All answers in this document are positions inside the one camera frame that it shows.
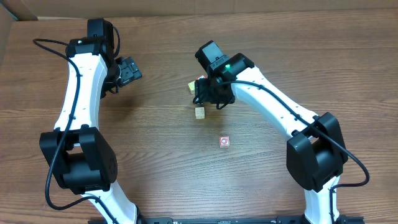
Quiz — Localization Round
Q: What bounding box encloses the yellow block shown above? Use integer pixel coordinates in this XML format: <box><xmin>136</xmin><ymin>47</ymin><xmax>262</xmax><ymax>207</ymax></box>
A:
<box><xmin>188</xmin><ymin>81</ymin><xmax>195</xmax><ymax>94</ymax></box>

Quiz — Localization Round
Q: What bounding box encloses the plain wooden block front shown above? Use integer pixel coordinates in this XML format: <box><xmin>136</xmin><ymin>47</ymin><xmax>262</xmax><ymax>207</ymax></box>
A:
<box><xmin>195</xmin><ymin>107</ymin><xmax>205</xmax><ymax>119</ymax></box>

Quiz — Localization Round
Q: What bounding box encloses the red C wooden block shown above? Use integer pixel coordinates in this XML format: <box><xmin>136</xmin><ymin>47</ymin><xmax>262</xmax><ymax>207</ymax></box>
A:
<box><xmin>220</xmin><ymin>136</ymin><xmax>230</xmax><ymax>147</ymax></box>

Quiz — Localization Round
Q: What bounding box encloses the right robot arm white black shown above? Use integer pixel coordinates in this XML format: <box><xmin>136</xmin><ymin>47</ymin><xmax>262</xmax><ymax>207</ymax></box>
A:
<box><xmin>193</xmin><ymin>40</ymin><xmax>348</xmax><ymax>223</ymax></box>

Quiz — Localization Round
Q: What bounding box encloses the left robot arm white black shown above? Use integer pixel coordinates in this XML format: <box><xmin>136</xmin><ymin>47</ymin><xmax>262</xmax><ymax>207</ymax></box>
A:
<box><xmin>39</xmin><ymin>19</ymin><xmax>145</xmax><ymax>223</ymax></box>

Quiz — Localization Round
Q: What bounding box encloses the cardboard backdrop panel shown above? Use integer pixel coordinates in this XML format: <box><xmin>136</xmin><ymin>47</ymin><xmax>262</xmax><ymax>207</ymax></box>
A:
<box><xmin>1</xmin><ymin>0</ymin><xmax>397</xmax><ymax>21</ymax></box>

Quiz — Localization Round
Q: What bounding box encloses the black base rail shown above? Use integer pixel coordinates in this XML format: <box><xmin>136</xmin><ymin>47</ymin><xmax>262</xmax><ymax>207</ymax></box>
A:
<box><xmin>87</xmin><ymin>215</ymin><xmax>365</xmax><ymax>224</ymax></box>

